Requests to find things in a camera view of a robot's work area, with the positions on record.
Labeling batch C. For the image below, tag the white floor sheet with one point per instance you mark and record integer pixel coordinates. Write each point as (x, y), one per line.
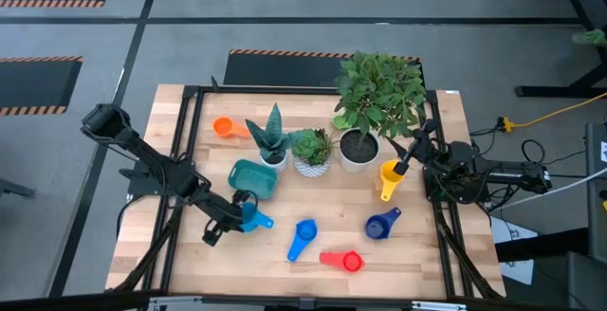
(521, 273)

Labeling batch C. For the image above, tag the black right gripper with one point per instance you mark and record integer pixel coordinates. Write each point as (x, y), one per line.
(419, 145)

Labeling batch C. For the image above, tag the orange measuring cup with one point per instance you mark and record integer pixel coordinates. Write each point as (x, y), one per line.
(223, 127)

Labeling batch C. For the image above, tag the teal plastic basket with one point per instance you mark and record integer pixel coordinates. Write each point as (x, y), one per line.
(253, 179)

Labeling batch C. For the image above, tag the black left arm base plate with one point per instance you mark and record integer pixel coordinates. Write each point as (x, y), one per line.
(137, 190)

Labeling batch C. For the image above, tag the red measuring cup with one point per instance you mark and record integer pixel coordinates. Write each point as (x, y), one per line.
(352, 261)

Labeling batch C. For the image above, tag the succulent in patterned pot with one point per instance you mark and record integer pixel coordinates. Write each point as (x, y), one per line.
(310, 147)

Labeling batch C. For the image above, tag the black aluminium table frame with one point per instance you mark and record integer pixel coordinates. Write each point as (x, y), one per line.
(284, 90)

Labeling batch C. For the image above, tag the yellow measuring cup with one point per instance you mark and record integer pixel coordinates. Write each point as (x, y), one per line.
(390, 178)

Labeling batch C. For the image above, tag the green object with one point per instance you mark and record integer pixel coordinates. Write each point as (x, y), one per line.
(590, 37)

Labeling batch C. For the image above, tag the navy blue measuring cup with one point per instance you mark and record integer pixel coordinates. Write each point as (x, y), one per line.
(377, 229)

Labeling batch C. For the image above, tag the black crossbar with silver brackets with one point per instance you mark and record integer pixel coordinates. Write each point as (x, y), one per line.
(303, 304)

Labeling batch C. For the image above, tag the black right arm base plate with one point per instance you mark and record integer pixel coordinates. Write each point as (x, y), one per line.
(476, 195)

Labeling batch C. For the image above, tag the leafy plant in white pot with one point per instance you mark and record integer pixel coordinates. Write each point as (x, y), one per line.
(374, 93)

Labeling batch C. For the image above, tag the black metal stand legs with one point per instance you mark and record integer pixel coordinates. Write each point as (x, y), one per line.
(545, 91)

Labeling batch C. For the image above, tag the medium blue measuring cup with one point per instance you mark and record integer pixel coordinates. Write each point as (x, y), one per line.
(306, 230)

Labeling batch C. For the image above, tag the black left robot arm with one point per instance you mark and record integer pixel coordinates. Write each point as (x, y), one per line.
(142, 152)

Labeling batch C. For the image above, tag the snake plant in white pot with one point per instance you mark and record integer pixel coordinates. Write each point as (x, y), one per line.
(272, 135)

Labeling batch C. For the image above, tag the dark box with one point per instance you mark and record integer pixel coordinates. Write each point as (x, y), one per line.
(583, 282)

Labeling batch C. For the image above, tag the cyan measuring cup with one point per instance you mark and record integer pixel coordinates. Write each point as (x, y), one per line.
(256, 218)

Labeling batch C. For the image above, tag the dark furniture foot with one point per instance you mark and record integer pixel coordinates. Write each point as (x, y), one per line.
(14, 188)

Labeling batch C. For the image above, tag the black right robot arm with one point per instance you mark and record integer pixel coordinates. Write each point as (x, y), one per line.
(512, 178)

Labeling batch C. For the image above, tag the grey cabinet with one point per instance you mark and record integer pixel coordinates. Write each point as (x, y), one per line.
(595, 183)

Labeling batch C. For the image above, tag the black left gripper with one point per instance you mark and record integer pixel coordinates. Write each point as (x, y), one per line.
(223, 211)

